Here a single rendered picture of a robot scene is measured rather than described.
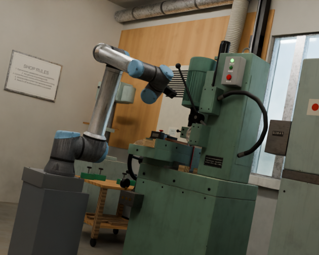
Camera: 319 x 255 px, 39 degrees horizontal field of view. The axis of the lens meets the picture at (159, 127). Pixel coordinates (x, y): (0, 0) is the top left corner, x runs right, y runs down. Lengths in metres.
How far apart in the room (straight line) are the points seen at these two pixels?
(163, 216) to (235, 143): 0.57
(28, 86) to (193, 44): 1.96
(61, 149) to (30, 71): 2.77
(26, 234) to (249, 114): 1.46
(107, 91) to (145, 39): 2.91
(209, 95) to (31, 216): 1.25
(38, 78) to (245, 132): 3.41
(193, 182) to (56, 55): 3.49
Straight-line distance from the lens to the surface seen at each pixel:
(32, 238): 2.72
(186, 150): 2.71
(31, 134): 5.49
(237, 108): 2.51
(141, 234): 2.69
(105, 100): 2.82
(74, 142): 2.78
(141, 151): 2.57
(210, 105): 2.51
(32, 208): 2.76
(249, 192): 2.67
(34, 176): 2.77
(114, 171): 5.00
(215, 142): 2.55
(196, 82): 2.75
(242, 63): 2.53
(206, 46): 4.83
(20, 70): 5.40
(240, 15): 4.49
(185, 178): 2.50
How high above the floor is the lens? 0.86
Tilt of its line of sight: 3 degrees up
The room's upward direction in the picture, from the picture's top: 11 degrees clockwise
